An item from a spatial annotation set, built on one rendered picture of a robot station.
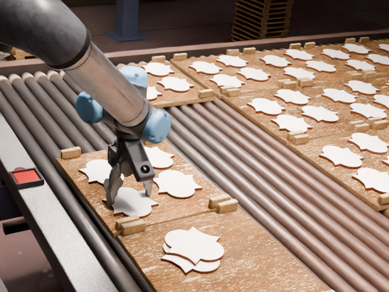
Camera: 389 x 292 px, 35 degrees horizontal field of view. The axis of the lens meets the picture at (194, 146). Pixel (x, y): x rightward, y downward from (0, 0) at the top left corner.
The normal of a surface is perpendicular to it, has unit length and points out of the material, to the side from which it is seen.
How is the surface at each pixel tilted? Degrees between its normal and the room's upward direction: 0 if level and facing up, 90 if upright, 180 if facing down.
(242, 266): 0
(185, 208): 0
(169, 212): 0
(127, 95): 88
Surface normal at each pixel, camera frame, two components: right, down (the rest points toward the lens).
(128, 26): 0.54, 0.42
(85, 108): -0.60, 0.30
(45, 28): 0.34, 0.29
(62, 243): 0.09, -0.89
